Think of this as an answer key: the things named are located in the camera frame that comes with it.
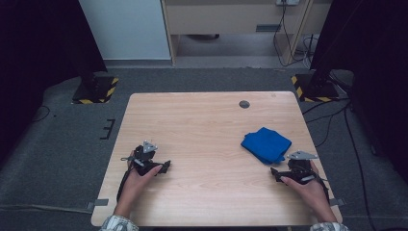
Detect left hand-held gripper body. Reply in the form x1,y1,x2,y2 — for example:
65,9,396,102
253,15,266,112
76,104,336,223
120,140,165,177

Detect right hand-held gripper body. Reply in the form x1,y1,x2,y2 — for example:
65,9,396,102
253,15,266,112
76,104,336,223
282,150,319,186

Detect blue cloth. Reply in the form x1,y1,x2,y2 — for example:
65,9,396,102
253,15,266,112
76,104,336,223
240,126,293,166

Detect person's right hand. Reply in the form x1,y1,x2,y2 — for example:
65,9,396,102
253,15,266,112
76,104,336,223
280,160,330,208

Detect person's left hand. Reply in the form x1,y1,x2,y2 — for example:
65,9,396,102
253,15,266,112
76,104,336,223
120,158,164,204

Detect striped black stand base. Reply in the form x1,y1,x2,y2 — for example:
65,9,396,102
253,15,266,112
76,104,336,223
290,72,342,104
71,75,120,105

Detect white panel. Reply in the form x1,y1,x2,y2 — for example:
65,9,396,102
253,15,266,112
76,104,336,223
78,0,172,62

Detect black curtain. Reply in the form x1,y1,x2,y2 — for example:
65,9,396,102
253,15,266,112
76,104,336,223
0,0,108,167
309,0,408,186

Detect light wooden cabinet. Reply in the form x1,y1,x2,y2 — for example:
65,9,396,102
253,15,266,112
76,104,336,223
160,0,333,67

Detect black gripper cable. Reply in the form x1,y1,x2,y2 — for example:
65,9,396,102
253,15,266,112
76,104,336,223
115,166,135,204
312,171,331,204

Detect grey table bracket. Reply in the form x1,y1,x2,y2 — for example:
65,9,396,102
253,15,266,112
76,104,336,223
85,198,111,213
328,197,347,207

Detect long black floor cable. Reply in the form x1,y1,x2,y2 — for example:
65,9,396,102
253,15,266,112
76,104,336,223
343,105,374,231

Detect thin black floor cable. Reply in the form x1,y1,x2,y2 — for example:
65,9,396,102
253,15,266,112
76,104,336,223
31,104,52,124

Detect black hanging cable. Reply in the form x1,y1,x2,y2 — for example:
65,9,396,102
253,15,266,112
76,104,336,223
271,2,310,68

